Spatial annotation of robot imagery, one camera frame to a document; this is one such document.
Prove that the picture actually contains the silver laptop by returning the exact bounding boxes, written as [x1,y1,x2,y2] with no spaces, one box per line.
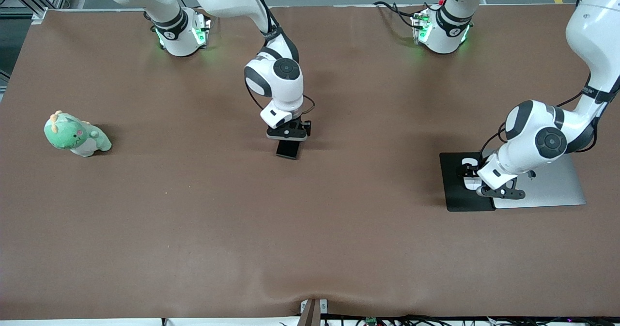
[492,154,587,209]

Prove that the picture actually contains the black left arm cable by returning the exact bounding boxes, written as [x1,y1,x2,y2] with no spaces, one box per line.
[479,72,620,164]

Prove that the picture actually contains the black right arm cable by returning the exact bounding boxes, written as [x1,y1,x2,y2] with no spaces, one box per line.
[244,0,316,122]

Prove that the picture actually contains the white computer mouse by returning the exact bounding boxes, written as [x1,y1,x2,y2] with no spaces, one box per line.
[462,157,483,191]

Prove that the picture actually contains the brown table cover mat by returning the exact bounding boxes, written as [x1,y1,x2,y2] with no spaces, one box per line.
[0,4,620,319]

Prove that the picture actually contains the green dinosaur plush toy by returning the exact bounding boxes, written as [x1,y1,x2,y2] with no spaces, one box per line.
[44,110,112,158]

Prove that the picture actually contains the black mouse pad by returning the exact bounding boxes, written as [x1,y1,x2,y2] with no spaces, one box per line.
[439,152,496,213]

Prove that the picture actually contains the black base cables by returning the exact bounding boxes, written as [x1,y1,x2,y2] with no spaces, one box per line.
[373,0,427,30]

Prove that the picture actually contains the black smartphone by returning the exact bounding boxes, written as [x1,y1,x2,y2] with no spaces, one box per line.
[276,140,301,160]

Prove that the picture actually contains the brown post with white brackets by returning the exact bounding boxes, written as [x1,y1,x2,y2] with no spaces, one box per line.
[299,298,328,326]

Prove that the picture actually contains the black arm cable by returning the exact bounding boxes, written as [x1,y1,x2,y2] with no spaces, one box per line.
[244,0,316,122]
[479,72,620,164]

